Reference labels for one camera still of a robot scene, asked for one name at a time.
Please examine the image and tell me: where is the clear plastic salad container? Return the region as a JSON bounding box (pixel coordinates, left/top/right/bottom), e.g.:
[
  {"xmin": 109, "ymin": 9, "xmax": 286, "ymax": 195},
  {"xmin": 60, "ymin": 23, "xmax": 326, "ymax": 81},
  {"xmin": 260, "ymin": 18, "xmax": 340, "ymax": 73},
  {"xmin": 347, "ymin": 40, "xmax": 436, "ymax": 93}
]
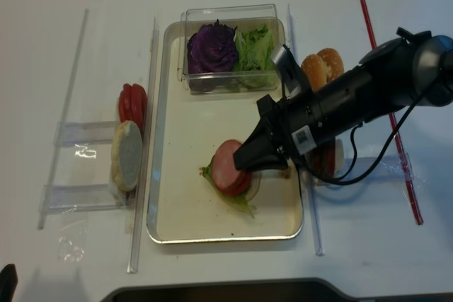
[{"xmin": 178, "ymin": 4, "xmax": 284, "ymax": 95}]

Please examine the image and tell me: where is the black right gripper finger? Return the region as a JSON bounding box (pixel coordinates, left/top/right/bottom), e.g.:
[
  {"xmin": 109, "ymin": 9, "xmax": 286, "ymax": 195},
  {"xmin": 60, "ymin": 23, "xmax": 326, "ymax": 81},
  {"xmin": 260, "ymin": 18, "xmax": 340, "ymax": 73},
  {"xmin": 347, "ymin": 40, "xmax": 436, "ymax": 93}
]
[
  {"xmin": 247, "ymin": 158, "xmax": 288, "ymax": 172},
  {"xmin": 233, "ymin": 117, "xmax": 280, "ymax": 171}
]

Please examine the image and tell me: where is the pink meat patty slice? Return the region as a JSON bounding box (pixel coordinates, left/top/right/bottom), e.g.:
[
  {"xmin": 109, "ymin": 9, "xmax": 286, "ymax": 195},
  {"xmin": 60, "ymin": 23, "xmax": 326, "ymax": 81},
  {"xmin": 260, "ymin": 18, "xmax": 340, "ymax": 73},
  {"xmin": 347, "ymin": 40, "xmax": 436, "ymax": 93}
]
[{"xmin": 212, "ymin": 139, "xmax": 246, "ymax": 191}]

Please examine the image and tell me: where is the green lettuce in container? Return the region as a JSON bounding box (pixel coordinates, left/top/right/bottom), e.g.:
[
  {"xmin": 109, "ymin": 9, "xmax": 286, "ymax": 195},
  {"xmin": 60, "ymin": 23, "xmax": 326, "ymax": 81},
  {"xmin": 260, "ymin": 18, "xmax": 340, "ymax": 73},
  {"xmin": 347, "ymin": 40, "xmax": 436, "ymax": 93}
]
[{"xmin": 233, "ymin": 24, "xmax": 276, "ymax": 89}]

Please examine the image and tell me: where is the red thin rod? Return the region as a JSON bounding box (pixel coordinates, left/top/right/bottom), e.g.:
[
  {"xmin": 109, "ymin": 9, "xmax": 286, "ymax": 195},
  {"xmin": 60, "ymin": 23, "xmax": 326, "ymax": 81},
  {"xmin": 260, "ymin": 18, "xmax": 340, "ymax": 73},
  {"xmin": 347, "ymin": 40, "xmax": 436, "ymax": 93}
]
[{"xmin": 360, "ymin": 0, "xmax": 425, "ymax": 226}]

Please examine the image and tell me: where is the sesame bun top inner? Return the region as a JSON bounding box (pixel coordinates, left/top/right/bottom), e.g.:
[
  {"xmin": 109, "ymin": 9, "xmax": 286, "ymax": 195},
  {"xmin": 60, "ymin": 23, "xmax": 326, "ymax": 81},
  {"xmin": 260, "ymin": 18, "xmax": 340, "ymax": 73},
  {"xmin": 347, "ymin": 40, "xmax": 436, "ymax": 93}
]
[{"xmin": 301, "ymin": 54, "xmax": 327, "ymax": 91}]

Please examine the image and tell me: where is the black monitor base edge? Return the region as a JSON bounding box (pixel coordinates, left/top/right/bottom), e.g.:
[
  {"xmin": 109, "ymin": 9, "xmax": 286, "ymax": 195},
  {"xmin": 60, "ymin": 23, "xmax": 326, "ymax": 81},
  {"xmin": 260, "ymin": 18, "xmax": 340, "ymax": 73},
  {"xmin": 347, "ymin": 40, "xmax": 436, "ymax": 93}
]
[{"xmin": 103, "ymin": 279, "xmax": 359, "ymax": 301}]

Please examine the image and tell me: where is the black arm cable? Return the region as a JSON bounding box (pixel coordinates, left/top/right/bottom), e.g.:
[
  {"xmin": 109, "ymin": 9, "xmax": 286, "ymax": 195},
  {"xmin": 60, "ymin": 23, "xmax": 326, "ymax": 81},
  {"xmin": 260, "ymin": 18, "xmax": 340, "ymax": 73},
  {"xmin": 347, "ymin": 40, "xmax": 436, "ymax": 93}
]
[{"xmin": 300, "ymin": 95, "xmax": 431, "ymax": 185}]

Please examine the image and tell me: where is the red tomato slices stack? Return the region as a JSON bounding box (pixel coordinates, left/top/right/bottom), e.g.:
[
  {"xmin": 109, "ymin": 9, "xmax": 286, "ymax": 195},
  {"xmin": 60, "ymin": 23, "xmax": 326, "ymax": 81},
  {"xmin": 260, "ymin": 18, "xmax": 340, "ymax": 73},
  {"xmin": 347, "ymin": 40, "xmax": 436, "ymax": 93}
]
[{"xmin": 118, "ymin": 83, "xmax": 147, "ymax": 134}]

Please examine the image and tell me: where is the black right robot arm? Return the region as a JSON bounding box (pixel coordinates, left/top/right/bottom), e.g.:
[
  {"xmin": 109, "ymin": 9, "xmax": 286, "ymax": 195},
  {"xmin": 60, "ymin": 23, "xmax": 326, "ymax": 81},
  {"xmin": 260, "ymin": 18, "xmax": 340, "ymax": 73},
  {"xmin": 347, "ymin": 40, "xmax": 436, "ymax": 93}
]
[{"xmin": 234, "ymin": 28, "xmax": 452, "ymax": 172}]

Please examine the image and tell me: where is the sesame bun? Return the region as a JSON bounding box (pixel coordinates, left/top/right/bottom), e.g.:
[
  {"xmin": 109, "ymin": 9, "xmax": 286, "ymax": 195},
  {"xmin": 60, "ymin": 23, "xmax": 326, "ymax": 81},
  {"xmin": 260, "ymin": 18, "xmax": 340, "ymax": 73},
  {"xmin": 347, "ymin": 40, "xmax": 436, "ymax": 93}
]
[
  {"xmin": 301, "ymin": 54, "xmax": 327, "ymax": 91},
  {"xmin": 317, "ymin": 47, "xmax": 345, "ymax": 83}
]

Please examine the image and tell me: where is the clear left rack rail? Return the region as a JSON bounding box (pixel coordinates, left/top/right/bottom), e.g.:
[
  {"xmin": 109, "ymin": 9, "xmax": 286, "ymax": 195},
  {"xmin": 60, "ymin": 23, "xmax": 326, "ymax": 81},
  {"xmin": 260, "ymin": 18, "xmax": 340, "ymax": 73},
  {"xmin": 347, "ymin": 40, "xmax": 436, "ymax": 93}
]
[{"xmin": 127, "ymin": 16, "xmax": 159, "ymax": 274}]

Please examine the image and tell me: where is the bun bottom on tray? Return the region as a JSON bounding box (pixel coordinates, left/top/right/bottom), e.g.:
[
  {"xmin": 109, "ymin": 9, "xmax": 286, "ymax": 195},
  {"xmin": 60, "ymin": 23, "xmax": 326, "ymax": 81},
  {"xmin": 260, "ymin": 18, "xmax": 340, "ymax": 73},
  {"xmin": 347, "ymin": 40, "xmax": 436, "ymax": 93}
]
[{"xmin": 245, "ymin": 172, "xmax": 262, "ymax": 202}]

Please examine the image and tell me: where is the dark red meat patties stack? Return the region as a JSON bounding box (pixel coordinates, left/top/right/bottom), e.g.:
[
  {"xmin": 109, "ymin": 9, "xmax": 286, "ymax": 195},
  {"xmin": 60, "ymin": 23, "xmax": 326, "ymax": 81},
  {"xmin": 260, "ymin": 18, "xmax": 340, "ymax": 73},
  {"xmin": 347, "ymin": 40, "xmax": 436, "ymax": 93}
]
[{"xmin": 309, "ymin": 139, "xmax": 336, "ymax": 178}]

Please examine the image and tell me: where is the purple cabbage leaf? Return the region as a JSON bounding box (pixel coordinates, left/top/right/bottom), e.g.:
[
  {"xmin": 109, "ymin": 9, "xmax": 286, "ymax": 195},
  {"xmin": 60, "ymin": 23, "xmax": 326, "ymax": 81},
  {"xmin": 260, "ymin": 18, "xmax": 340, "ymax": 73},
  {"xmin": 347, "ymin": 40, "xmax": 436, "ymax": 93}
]
[{"xmin": 187, "ymin": 21, "xmax": 239, "ymax": 74}]

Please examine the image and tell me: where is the lettuce leaf on tray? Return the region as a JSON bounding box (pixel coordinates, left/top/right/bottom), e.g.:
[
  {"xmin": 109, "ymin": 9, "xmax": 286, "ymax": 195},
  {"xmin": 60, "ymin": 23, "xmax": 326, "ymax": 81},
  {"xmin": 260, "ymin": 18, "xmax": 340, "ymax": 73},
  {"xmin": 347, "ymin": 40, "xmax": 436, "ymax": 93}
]
[{"xmin": 199, "ymin": 160, "xmax": 257, "ymax": 219}]

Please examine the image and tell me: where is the white pusher block lower right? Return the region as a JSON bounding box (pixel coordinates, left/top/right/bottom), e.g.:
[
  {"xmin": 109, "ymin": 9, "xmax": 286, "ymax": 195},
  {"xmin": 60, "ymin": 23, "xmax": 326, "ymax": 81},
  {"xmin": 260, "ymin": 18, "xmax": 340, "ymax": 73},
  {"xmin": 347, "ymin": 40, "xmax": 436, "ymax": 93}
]
[{"xmin": 335, "ymin": 139, "xmax": 345, "ymax": 174}]

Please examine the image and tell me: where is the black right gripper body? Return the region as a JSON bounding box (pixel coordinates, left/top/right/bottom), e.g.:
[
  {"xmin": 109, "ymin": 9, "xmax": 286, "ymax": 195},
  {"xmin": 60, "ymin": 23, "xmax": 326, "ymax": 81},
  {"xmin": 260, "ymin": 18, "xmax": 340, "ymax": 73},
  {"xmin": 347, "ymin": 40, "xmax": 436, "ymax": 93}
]
[{"xmin": 257, "ymin": 95, "xmax": 301, "ymax": 161}]

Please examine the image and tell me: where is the sesame bun top outer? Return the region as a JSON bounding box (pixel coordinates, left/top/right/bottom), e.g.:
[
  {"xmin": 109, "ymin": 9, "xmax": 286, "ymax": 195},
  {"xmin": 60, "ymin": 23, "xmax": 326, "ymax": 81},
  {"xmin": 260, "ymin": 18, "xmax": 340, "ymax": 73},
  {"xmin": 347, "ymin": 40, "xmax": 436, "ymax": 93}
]
[{"xmin": 317, "ymin": 47, "xmax": 345, "ymax": 83}]

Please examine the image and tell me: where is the clear thin left rod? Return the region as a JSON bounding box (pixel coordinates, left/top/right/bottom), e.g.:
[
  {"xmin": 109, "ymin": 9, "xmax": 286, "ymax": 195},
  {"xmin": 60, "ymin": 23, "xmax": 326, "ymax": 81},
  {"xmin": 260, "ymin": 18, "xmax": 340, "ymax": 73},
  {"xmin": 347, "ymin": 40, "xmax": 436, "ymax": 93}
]
[{"xmin": 37, "ymin": 8, "xmax": 90, "ymax": 230}]

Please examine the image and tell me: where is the metal baking tray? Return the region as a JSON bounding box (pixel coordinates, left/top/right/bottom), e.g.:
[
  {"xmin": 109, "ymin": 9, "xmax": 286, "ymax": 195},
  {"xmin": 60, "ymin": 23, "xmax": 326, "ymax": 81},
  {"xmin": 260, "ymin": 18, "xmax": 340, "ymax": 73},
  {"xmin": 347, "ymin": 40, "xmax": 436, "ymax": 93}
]
[{"xmin": 147, "ymin": 23, "xmax": 303, "ymax": 244}]

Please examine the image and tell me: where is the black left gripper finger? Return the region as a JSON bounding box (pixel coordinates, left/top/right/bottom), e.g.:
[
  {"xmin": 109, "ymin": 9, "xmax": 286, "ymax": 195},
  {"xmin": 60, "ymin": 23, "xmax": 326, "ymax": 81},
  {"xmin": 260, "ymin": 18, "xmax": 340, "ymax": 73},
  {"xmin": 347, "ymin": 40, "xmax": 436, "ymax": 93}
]
[{"xmin": 0, "ymin": 264, "xmax": 18, "ymax": 302}]

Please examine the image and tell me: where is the clear right lower track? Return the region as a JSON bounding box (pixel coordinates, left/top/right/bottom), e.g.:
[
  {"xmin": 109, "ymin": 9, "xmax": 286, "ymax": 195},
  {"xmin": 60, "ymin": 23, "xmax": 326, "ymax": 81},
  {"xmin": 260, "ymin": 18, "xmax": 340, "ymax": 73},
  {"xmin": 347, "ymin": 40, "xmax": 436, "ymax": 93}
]
[{"xmin": 333, "ymin": 155, "xmax": 406, "ymax": 182}]

